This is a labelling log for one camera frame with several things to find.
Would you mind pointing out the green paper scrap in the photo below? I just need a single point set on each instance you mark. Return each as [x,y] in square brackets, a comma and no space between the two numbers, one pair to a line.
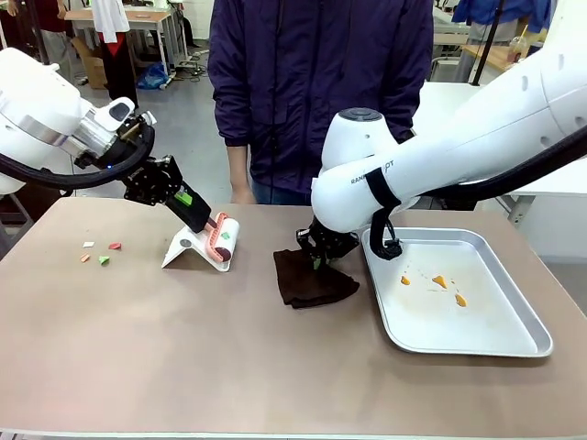
[104,260]

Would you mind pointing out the person's right hand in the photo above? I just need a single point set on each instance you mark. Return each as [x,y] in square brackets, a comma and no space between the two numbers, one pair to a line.
[241,192]

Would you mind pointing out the red paper scrap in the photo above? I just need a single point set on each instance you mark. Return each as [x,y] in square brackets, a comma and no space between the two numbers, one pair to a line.
[115,246]

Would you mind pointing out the wooden background desk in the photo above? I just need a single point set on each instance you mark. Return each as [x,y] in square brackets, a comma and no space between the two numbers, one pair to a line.
[490,57]

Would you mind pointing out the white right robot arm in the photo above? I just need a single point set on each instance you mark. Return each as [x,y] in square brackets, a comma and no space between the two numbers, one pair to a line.
[458,137]

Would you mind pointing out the blue plastic bag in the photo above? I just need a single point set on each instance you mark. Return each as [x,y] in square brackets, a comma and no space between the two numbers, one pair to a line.
[153,75]

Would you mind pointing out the blue jeans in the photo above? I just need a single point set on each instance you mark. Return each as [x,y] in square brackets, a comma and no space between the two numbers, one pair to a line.
[280,194]

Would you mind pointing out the dark brown cloth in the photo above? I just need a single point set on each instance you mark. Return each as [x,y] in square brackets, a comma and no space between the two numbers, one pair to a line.
[312,286]

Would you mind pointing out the plastic cup with drink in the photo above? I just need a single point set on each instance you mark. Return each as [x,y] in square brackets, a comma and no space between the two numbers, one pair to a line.
[517,50]

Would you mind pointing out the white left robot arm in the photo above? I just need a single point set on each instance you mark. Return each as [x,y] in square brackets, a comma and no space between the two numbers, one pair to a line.
[36,105]

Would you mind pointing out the black slanted pole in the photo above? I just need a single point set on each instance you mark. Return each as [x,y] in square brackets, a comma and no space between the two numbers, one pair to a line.
[486,41]

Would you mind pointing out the person in grey trousers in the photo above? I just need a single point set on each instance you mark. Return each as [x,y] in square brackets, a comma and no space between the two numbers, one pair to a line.
[57,41]

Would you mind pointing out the black upright pole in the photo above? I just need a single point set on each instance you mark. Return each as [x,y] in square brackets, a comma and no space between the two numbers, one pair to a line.
[41,32]

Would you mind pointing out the person's right forearm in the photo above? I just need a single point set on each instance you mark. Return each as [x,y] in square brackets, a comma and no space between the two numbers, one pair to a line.
[238,162]

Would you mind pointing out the brown cardboard box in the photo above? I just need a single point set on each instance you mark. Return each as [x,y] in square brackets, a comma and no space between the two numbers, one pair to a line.
[91,64]

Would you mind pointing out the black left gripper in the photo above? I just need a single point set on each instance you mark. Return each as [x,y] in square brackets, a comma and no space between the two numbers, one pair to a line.
[153,181]

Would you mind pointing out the white folded roller stand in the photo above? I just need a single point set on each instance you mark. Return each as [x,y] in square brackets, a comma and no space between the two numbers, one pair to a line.
[183,249]

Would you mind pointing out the silver metal tray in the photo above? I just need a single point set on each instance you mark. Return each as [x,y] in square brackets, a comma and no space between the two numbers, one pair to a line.
[458,321]

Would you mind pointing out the person in navy jacket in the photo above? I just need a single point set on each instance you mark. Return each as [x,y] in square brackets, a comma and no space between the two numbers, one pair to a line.
[298,91]

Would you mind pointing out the pink white lint roller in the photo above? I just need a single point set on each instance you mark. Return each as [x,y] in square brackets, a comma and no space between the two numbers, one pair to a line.
[224,249]

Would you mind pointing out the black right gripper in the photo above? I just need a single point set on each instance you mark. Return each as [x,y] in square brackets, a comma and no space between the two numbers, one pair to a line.
[332,240]

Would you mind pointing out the wooden top background table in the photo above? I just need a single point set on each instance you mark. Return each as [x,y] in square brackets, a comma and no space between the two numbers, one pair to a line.
[137,18]

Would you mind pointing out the blue hanging jacket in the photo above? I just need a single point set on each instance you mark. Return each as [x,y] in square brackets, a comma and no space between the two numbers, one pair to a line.
[495,14]

